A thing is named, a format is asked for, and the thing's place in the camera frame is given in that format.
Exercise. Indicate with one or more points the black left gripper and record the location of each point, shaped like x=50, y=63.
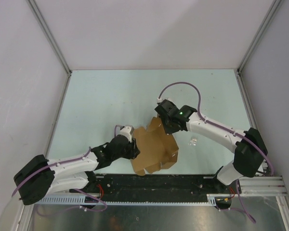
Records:
x=134, y=151

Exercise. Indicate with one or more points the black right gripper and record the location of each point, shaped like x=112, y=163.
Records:
x=168, y=131

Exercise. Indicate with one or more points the brown cardboard box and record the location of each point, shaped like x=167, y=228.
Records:
x=158, y=150

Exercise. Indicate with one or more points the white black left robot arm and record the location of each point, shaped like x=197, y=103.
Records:
x=41, y=176

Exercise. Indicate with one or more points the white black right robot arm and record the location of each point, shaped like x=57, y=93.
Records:
x=247, y=146

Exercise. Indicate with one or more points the small crumpled plastic scrap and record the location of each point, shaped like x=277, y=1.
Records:
x=193, y=141

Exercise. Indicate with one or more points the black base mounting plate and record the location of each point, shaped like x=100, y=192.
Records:
x=114, y=182

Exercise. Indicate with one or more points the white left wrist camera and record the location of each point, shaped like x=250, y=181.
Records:
x=127, y=131

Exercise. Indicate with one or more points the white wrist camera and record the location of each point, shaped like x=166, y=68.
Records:
x=127, y=131
x=162, y=99

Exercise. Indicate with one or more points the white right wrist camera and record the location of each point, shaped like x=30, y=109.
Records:
x=162, y=99

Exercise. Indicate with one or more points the grey slotted cable duct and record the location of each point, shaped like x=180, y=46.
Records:
x=133, y=199

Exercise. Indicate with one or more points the right aluminium frame post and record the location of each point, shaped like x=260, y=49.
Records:
x=272, y=11

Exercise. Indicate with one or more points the aluminium frame post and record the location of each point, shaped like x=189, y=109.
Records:
x=272, y=11
x=48, y=34

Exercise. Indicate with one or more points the left aluminium frame post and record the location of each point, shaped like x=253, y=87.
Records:
x=48, y=34

